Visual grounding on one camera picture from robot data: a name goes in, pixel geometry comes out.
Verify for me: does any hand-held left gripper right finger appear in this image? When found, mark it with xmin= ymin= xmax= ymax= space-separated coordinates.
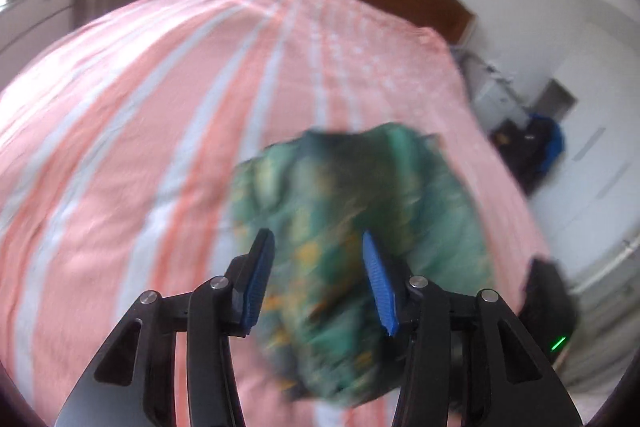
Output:
xmin=361 ymin=230 xmax=584 ymax=427

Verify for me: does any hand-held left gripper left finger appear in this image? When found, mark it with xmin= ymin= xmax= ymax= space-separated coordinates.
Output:
xmin=54 ymin=228 xmax=277 ymax=427

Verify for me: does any green printed jacket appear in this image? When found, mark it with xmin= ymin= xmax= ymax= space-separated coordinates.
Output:
xmin=227 ymin=123 xmax=496 ymax=408

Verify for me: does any black and blue bag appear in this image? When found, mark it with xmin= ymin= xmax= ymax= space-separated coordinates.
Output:
xmin=489 ymin=113 xmax=567 ymax=194

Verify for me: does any white wardrobe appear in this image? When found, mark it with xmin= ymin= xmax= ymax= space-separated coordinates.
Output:
xmin=530 ymin=0 xmax=640 ymax=279

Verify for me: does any pink striped bed sheet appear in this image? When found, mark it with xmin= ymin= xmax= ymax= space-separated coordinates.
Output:
xmin=0 ymin=0 xmax=557 ymax=427

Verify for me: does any white bedside cabinet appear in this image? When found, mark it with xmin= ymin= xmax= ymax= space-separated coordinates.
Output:
xmin=471 ymin=58 xmax=532 ymax=128

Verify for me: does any white dresser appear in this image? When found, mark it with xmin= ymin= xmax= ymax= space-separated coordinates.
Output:
xmin=0 ymin=0 xmax=83 ymax=75

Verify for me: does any white wall pipe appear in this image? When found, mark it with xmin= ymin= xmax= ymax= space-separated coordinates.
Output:
xmin=569 ymin=237 xmax=640 ymax=299

